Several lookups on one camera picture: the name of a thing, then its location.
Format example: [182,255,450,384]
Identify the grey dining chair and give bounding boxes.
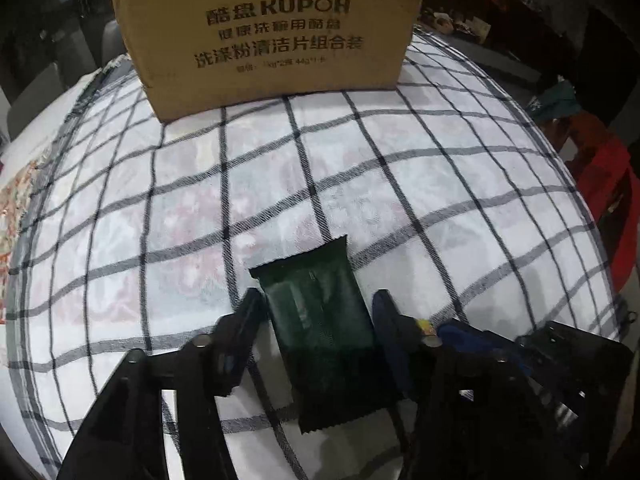
[6,63,66,140]
[101,20,127,65]

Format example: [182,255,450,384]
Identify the black white checked cloth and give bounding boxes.
[1,32,620,479]

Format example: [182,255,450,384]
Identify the red bags beside table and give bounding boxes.
[526,80,639,292]

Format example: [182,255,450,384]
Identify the brown cardboard box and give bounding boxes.
[112,0,422,122]

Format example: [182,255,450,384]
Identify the yellow jelly cup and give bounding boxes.
[416,318,437,336]

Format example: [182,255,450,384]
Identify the patterned tile placemat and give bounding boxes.
[0,159,41,325]

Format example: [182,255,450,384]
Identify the dark green snack packet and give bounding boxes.
[250,235,397,434]

